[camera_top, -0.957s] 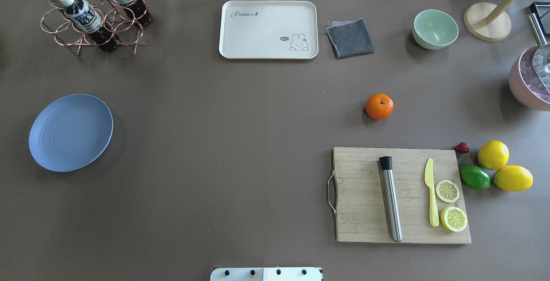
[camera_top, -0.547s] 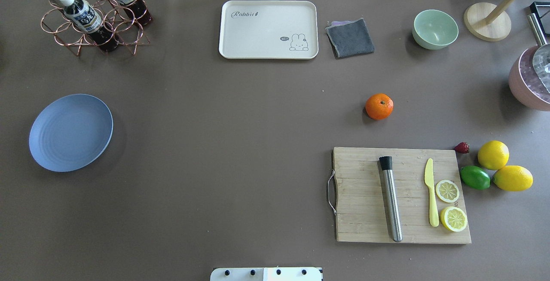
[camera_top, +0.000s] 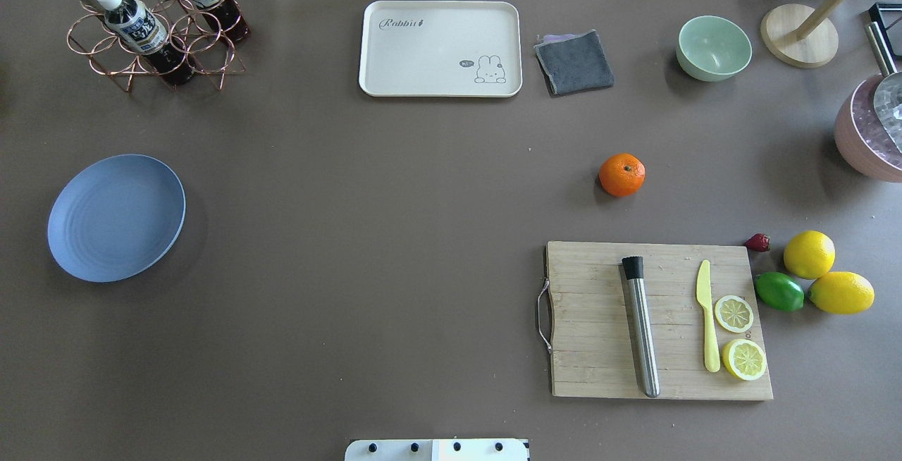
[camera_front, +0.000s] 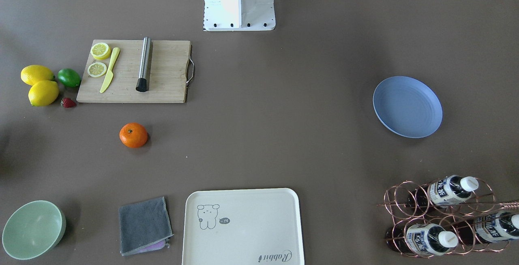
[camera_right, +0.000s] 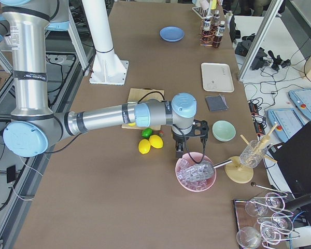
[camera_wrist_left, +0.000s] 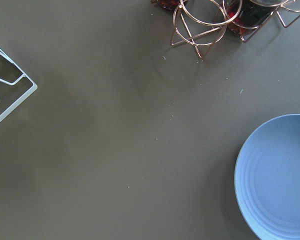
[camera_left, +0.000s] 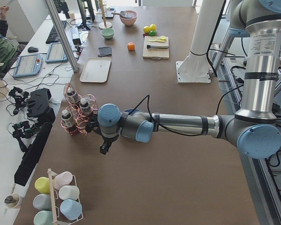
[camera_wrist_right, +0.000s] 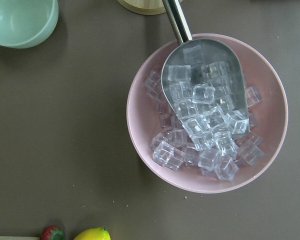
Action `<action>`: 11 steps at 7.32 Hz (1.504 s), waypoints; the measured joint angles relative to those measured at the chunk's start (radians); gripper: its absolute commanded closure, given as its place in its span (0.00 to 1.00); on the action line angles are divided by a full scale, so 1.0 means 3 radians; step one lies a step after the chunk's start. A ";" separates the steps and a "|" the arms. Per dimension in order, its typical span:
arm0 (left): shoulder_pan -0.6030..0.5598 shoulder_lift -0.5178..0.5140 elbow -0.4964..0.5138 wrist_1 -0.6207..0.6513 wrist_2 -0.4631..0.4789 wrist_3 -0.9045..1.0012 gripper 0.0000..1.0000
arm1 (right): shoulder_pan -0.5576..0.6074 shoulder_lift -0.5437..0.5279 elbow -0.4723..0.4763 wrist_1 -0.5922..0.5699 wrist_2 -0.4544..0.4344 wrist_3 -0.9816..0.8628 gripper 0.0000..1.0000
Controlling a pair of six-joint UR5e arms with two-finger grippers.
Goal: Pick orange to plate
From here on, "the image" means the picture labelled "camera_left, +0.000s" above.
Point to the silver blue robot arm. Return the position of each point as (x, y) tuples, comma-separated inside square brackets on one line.
[(252, 128)]

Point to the pink cup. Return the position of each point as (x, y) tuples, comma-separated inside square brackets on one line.
[(62, 179)]

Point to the black computer mouse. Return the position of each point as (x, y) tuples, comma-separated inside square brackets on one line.
[(32, 49)]

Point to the white cup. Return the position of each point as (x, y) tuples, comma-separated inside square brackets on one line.
[(69, 192)]

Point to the yellow lemon lower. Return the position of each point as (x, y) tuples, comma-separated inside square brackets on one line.
[(146, 29)]

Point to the teach pendant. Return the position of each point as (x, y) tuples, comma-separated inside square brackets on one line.
[(55, 54), (28, 65)]

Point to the tea bottle one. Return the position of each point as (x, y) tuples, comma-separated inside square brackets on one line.
[(72, 97)]

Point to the mint green bowl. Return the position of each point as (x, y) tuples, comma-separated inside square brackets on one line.
[(107, 33)]

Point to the aluminium frame post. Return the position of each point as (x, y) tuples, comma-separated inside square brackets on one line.
[(61, 33)]

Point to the orange mandarin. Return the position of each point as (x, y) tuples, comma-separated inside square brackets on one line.
[(131, 46)]

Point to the folded grey cloth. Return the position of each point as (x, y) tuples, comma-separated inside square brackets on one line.
[(104, 51)]

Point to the light blue cup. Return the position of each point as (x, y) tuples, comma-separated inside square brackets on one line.
[(71, 209)]

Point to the yellow lemon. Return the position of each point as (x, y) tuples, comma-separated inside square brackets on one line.
[(146, 29), (153, 27)]

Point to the seated person green jacket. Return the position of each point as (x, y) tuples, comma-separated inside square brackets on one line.
[(8, 51)]

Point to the blue plate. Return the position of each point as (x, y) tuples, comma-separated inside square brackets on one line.
[(131, 111)]

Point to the tea bottle two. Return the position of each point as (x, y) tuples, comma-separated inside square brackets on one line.
[(85, 107)]

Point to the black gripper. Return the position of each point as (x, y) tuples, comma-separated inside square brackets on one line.
[(106, 142)]

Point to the black power adapter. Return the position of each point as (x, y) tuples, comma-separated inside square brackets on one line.
[(75, 36)]

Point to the grey cup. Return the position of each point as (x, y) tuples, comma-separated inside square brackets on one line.
[(42, 202)]

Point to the black keyboard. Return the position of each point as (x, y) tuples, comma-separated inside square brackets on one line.
[(53, 36)]

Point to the cream rabbit tray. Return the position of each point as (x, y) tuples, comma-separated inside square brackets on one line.
[(95, 70)]

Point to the teach pendant near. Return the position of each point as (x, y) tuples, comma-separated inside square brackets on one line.
[(28, 65)]

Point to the steel muddler black tip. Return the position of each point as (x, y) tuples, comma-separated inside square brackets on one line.
[(157, 47)]

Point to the tea bottle three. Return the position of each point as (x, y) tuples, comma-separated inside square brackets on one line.
[(68, 122)]

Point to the yellow cup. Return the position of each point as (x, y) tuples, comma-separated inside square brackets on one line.
[(42, 185)]

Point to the yellow lemon upper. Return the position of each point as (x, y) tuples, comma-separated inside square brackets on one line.
[(153, 27)]

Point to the lemon slice lower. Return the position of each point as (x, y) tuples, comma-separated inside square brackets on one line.
[(154, 38)]

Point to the pink bowl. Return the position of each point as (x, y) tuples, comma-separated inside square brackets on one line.
[(129, 21)]

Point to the paper cup with utensils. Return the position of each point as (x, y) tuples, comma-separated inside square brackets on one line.
[(13, 201)]

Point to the wooden cup rack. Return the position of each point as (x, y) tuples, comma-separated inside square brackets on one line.
[(58, 218)]

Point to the steel scoop in bowl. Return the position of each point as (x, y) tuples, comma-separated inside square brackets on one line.
[(124, 14)]

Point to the copper wire bottle rack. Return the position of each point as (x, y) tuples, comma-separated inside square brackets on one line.
[(80, 119)]

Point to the green lime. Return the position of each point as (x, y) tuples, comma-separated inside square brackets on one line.
[(152, 33)]

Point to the yellow plastic knife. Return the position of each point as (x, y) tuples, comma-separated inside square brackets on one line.
[(157, 40)]

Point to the teach pendant far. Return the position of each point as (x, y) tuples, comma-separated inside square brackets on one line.
[(55, 54)]

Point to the mint green cup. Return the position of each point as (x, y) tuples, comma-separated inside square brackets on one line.
[(43, 217)]

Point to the wooden cutting board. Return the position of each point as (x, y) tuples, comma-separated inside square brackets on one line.
[(155, 53)]

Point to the black monitor stand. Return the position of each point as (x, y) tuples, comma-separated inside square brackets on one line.
[(87, 14)]

